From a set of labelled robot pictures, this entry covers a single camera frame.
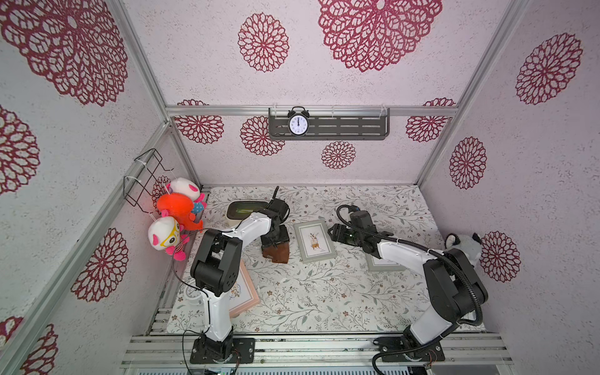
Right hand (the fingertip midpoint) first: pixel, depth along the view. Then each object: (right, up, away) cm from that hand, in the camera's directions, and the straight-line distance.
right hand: (332, 229), depth 93 cm
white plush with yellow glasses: (-58, 0, -15) cm, 60 cm away
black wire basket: (-66, +15, -17) cm, 70 cm away
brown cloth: (-21, -10, 0) cm, 23 cm away
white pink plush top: (-60, +17, +2) cm, 62 cm away
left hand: (-21, -6, +4) cm, 22 cm away
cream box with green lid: (-41, +7, +12) cm, 43 cm away
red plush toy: (-60, +9, 0) cm, 61 cm away
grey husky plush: (+42, -4, -17) cm, 46 cm away
